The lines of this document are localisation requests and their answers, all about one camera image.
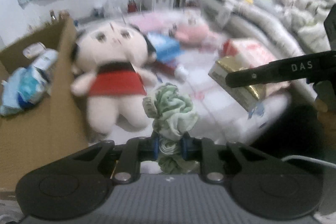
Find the pink red tissue pack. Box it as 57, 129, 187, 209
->
222, 38, 277, 68

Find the black-haired red-dress plush doll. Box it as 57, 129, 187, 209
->
71, 21, 157, 135

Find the blue mask box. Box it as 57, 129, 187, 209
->
147, 32, 182, 61

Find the person's right hand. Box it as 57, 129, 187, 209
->
314, 97, 335, 127

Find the white yogurt cup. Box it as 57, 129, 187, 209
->
22, 42, 58, 73

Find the blue wet wipes pack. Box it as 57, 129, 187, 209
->
18, 61, 53, 109

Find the brown cardboard box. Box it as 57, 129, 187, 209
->
1, 18, 88, 199

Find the green fabric scrunchie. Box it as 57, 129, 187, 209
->
142, 83, 199, 174

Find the gold white small box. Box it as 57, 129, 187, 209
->
209, 56, 266, 111

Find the red toothpaste tube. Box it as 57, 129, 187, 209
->
154, 61, 189, 81

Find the blue microfiber cloth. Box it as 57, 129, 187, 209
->
1, 67, 27, 117

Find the pink knitted cloth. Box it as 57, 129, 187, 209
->
125, 12, 176, 33

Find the pink round plush toy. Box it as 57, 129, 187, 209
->
174, 23, 218, 46

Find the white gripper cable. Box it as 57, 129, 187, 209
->
282, 155, 336, 169

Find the red thermos bottle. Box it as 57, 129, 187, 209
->
127, 0, 137, 13

